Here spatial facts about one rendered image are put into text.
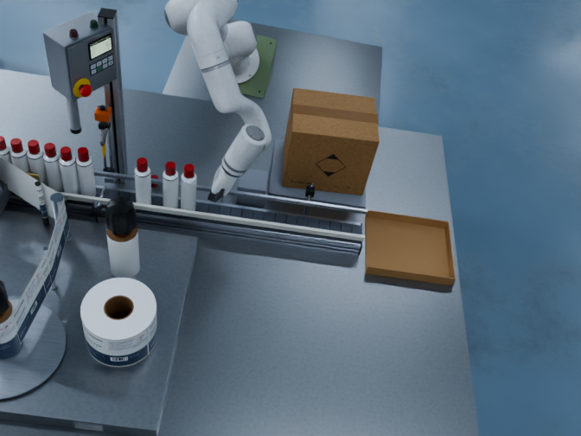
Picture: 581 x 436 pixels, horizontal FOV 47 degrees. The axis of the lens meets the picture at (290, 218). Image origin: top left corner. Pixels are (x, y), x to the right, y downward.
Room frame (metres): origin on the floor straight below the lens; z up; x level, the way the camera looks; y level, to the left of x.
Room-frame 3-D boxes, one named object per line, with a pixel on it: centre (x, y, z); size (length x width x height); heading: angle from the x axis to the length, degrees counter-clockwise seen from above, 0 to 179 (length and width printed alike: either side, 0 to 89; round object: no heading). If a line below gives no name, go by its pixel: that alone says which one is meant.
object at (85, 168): (1.46, 0.68, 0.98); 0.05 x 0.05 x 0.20
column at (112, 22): (1.61, 0.62, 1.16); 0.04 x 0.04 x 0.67; 5
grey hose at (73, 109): (1.55, 0.74, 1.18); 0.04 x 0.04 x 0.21
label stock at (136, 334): (0.96, 0.41, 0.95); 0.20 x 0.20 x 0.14
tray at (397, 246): (1.54, -0.42, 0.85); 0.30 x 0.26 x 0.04; 95
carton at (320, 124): (1.84, -0.08, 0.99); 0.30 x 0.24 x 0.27; 97
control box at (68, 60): (1.54, 0.68, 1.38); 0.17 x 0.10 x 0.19; 150
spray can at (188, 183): (1.48, 0.35, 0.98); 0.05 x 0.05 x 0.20
